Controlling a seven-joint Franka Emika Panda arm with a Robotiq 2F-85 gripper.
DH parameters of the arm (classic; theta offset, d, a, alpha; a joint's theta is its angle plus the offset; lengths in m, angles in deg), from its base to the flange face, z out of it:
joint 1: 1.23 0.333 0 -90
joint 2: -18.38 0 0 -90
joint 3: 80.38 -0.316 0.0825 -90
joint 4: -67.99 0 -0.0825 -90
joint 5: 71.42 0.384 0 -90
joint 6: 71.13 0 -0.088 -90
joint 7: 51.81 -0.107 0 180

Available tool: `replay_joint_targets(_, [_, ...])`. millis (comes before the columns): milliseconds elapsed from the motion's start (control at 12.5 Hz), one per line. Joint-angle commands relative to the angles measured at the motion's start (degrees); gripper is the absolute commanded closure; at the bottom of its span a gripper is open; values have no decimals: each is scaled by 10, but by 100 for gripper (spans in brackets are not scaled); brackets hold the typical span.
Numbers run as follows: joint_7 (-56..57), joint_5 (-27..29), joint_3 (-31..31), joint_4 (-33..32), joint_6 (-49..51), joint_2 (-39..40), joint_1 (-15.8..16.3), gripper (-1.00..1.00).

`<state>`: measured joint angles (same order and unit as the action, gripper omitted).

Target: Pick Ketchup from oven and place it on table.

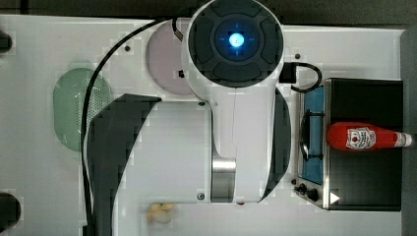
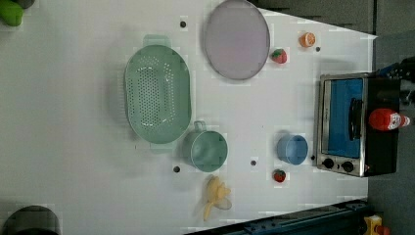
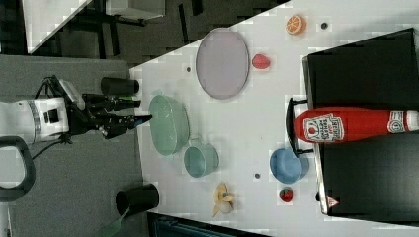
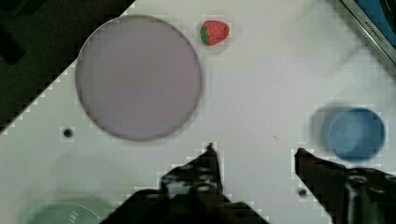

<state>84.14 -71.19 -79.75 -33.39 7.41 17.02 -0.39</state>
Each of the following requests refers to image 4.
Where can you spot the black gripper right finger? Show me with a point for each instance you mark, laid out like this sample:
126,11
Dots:
349,195

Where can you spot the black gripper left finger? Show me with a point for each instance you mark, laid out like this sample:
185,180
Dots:
189,194

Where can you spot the blue plastic cup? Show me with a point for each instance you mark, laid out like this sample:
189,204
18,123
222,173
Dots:
353,134

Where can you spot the lilac round plate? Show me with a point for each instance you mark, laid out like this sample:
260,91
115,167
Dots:
138,78

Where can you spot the green plastic mug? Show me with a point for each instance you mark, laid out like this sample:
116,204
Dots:
65,213

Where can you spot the red toy strawberry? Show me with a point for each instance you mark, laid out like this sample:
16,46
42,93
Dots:
214,32

